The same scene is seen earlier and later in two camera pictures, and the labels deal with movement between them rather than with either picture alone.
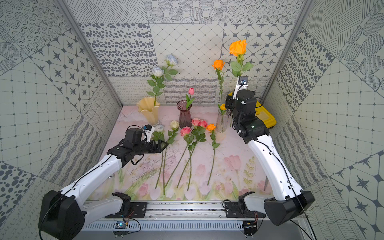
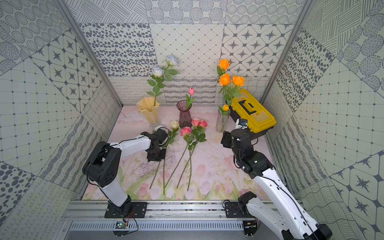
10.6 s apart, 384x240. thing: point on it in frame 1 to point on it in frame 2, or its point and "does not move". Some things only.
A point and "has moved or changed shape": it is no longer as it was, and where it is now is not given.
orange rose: x=238 y=48 has moved or changed shape
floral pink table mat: x=198 y=162 does not move
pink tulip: x=189 y=100 does not move
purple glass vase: x=185 y=117 does not move
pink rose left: x=187 y=139 does not move
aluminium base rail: x=169 y=216 does not move
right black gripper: x=229 y=102 to x=226 y=139
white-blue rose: x=171 y=60 does not move
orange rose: x=219 y=65 has moved or changed shape
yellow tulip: x=222 y=108 does not move
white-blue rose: x=157 y=72 does not move
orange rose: x=211 y=128 to x=224 y=80
